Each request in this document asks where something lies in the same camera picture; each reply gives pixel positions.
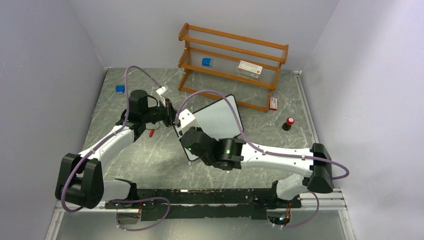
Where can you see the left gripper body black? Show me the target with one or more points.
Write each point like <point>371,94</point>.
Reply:
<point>164,114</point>

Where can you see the whiteboard with black frame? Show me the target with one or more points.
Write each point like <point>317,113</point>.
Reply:
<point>217,120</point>

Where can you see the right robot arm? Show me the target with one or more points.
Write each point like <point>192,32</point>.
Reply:
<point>310,168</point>

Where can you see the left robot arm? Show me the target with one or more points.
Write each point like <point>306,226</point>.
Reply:
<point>81,176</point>

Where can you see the blue eraser on table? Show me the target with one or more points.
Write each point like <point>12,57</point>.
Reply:
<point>120,89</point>

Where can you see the blue eraser on rack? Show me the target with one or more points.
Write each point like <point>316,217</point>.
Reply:
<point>206,62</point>

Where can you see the wooden two-tier rack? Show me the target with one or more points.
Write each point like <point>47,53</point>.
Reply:
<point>226,51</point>

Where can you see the white red box on rack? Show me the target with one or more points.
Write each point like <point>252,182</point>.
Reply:
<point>249,69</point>

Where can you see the small red white box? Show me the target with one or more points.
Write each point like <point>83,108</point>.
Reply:
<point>273,104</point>

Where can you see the red emergency stop button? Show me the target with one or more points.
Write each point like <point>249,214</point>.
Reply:
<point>288,124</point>

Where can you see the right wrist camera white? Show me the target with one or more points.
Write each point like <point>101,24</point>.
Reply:
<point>186,121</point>

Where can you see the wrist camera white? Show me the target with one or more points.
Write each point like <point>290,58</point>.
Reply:
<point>186,121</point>
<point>163,92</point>

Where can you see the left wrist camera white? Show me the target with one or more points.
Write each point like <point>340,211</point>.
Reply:
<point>163,92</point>

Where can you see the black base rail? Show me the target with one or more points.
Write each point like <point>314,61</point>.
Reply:
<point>205,203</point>

